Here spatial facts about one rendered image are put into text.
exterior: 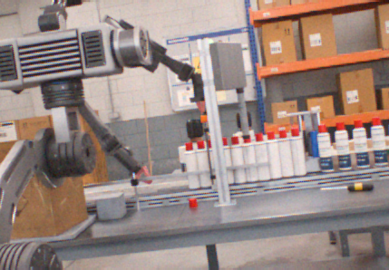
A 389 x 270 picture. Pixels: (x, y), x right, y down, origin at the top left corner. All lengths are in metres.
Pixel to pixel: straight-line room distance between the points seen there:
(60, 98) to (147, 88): 5.15
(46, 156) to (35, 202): 0.27
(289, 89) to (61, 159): 5.19
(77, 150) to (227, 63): 0.72
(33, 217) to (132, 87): 5.04
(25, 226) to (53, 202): 0.14
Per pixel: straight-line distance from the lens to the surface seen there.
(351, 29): 6.65
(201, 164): 2.05
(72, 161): 1.53
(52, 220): 1.76
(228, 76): 1.90
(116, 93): 6.77
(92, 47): 1.51
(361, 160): 2.10
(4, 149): 5.70
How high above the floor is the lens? 1.22
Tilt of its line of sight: 3 degrees down
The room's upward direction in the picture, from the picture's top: 8 degrees counter-clockwise
